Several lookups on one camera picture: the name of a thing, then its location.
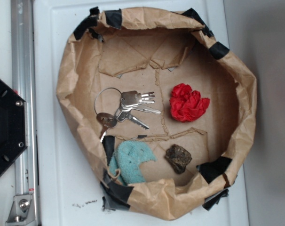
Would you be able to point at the black octagonal mounting plate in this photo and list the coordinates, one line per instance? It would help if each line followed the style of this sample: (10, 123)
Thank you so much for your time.
(12, 126)

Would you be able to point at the crumpled red paper ball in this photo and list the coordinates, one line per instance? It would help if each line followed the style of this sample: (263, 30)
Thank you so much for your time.
(187, 104)

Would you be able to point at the light blue cloth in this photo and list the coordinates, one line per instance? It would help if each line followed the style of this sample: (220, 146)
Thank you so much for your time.
(126, 160)

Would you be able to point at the silver key with long blade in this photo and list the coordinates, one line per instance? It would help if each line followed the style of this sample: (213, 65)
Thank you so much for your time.
(143, 108)

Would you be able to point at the brown paper bag bin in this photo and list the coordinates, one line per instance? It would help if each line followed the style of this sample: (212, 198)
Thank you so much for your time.
(152, 50)

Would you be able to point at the metal corner bracket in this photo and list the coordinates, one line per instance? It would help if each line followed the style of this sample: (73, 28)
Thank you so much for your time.
(22, 212)

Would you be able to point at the silver key with dark teeth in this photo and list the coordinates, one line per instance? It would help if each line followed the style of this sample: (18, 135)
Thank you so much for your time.
(122, 116)

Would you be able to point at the round head silver key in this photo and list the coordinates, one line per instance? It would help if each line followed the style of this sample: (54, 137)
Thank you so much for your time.
(107, 121)

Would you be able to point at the dark brown rock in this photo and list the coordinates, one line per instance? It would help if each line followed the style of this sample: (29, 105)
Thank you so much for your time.
(178, 157)

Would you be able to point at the aluminium extrusion rail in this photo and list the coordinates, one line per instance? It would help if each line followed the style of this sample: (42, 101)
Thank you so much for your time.
(26, 165)

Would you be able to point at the square head silver key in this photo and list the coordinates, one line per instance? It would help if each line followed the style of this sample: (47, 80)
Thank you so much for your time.
(133, 98)

